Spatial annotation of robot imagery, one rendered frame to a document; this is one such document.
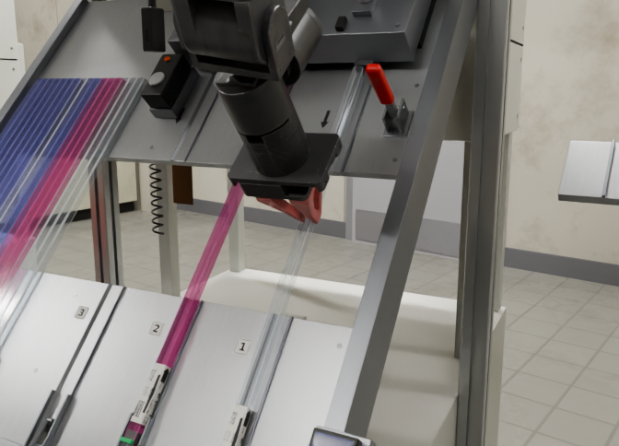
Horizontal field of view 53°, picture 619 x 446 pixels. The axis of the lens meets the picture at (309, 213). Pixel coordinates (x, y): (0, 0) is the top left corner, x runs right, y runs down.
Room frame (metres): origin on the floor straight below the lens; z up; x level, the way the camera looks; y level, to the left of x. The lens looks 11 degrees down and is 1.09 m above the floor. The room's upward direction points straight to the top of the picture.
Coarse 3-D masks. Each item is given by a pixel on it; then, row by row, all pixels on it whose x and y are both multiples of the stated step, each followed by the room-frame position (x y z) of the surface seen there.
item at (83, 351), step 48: (48, 288) 0.73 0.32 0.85; (96, 288) 0.71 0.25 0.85; (48, 336) 0.68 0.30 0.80; (96, 336) 0.66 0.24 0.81; (144, 336) 0.64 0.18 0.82; (192, 336) 0.62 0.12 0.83; (240, 336) 0.60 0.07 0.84; (288, 336) 0.58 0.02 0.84; (336, 336) 0.57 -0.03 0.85; (0, 384) 0.66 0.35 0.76; (48, 384) 0.64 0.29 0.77; (96, 384) 0.62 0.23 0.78; (144, 384) 0.60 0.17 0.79; (192, 384) 0.58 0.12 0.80; (240, 384) 0.56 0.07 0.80; (288, 384) 0.55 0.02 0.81; (0, 432) 0.61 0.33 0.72; (48, 432) 0.60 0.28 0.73; (96, 432) 0.58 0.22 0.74; (144, 432) 0.55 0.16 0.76; (192, 432) 0.54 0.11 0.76; (288, 432) 0.52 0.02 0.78
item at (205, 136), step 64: (128, 0) 1.12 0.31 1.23; (448, 0) 0.84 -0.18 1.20; (64, 64) 1.06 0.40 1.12; (128, 64) 0.99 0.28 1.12; (320, 64) 0.84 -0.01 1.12; (384, 64) 0.80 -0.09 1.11; (128, 128) 0.89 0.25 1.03; (192, 128) 0.84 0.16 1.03; (320, 128) 0.76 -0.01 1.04; (384, 128) 0.73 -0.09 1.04
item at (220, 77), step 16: (224, 80) 0.54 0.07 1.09; (240, 80) 0.54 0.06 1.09; (256, 80) 0.53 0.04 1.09; (272, 80) 0.54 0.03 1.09; (224, 96) 0.54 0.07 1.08; (240, 96) 0.53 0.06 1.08; (256, 96) 0.53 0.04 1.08; (272, 96) 0.54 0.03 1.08; (288, 96) 0.57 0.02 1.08; (240, 112) 0.54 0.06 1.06; (256, 112) 0.54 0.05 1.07; (272, 112) 0.55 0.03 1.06; (288, 112) 0.56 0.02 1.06; (240, 128) 0.56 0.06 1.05; (256, 128) 0.55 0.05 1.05; (272, 128) 0.56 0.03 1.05
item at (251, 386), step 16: (352, 80) 0.78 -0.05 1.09; (352, 96) 0.76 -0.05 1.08; (352, 112) 0.76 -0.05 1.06; (336, 128) 0.73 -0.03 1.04; (304, 224) 0.65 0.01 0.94; (304, 240) 0.64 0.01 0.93; (288, 256) 0.63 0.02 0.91; (288, 272) 0.62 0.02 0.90; (288, 288) 0.61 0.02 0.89; (272, 304) 0.60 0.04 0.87; (272, 320) 0.59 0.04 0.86; (272, 336) 0.57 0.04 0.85; (256, 352) 0.57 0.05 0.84; (256, 368) 0.56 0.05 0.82; (256, 384) 0.55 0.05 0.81; (240, 400) 0.54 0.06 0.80
